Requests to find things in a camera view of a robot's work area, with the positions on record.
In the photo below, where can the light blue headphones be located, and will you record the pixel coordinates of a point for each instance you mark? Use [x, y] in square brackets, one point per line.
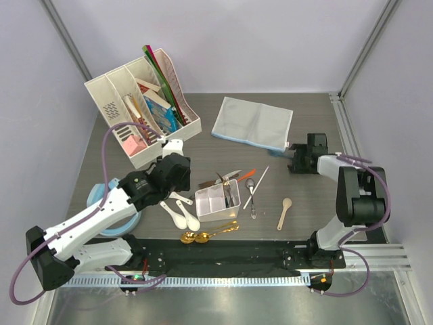
[125, 225]

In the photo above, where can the white utensil container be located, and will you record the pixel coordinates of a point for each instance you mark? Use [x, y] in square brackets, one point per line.
[211, 205]

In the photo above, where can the green plastic folder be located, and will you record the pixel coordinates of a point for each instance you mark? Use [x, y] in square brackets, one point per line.
[166, 89]

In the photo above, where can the white chopstick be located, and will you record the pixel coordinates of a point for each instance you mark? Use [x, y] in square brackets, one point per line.
[256, 187]

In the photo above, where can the orange plastic utensil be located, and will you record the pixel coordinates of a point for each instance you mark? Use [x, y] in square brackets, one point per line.
[247, 175]

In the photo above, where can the beige wooden spoon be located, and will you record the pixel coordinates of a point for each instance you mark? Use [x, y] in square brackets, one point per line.
[286, 204]

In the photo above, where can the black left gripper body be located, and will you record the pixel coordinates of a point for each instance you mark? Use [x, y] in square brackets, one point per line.
[183, 185]

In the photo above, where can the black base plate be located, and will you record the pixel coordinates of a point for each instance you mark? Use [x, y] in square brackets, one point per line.
[220, 255]

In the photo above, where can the red striped book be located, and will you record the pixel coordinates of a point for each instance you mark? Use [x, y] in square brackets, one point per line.
[135, 113]

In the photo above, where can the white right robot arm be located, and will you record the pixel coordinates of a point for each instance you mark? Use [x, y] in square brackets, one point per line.
[362, 195]

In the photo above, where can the silver metal spoon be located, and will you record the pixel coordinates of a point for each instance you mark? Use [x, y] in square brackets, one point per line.
[250, 184]

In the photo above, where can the blue plastic knife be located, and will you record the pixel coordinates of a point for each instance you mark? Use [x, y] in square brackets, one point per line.
[287, 154]

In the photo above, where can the silver metal fork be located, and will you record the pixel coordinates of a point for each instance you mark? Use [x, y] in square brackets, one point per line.
[229, 195]

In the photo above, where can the grey folded cloth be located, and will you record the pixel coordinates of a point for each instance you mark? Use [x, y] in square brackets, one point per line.
[255, 124]

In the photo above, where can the pink box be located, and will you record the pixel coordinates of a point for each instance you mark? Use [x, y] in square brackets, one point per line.
[133, 145]

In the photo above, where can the white ceramic spoon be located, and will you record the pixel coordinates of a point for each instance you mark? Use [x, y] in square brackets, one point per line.
[192, 222]
[177, 196]
[178, 220]

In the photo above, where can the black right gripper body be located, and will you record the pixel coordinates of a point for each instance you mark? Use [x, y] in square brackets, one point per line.
[300, 160]

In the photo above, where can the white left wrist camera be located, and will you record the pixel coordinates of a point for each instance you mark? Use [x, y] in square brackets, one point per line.
[173, 146]

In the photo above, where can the silver table knife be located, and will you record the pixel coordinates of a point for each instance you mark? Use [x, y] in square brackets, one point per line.
[228, 176]

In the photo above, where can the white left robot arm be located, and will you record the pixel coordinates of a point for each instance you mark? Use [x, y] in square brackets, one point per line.
[60, 252]

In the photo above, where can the blue illustrated book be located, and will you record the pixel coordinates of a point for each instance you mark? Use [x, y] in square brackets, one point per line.
[161, 111]

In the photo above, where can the white desktop file organizer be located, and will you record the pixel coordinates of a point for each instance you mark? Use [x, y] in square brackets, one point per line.
[117, 90]

